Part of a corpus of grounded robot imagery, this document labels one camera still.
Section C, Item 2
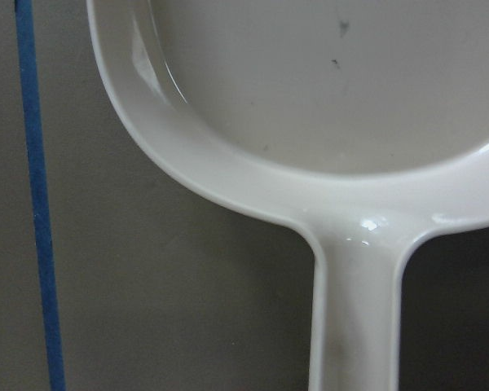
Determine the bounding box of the beige plastic dustpan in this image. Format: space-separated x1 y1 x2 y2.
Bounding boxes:
87 1 489 390

